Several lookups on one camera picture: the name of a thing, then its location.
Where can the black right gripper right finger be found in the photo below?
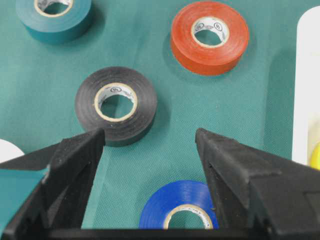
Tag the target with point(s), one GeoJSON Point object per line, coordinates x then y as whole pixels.
{"type": "Point", "coordinates": [259, 190]}

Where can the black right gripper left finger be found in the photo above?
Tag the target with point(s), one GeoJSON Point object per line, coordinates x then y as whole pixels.
{"type": "Point", "coordinates": [50, 188]}

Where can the blue tape roll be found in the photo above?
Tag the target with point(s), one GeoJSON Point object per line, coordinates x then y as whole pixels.
{"type": "Point", "coordinates": [179, 196]}

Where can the yellow tape roll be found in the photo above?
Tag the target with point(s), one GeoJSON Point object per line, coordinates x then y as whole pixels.
{"type": "Point", "coordinates": [314, 160]}

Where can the black tape roll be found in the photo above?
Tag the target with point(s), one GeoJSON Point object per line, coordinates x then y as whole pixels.
{"type": "Point", "coordinates": [112, 81]}

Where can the green tape roll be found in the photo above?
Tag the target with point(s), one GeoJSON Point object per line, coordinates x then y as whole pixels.
{"type": "Point", "coordinates": [55, 28]}

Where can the white tape roll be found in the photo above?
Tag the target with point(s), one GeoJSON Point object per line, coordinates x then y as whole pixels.
{"type": "Point", "coordinates": [9, 151]}

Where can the white plastic tray case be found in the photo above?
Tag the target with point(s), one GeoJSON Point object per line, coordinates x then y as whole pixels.
{"type": "Point", "coordinates": [306, 114]}

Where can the red tape roll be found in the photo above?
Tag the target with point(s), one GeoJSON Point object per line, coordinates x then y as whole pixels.
{"type": "Point", "coordinates": [209, 37]}

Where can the green table cloth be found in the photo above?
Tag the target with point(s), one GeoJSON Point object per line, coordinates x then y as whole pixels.
{"type": "Point", "coordinates": [253, 103]}

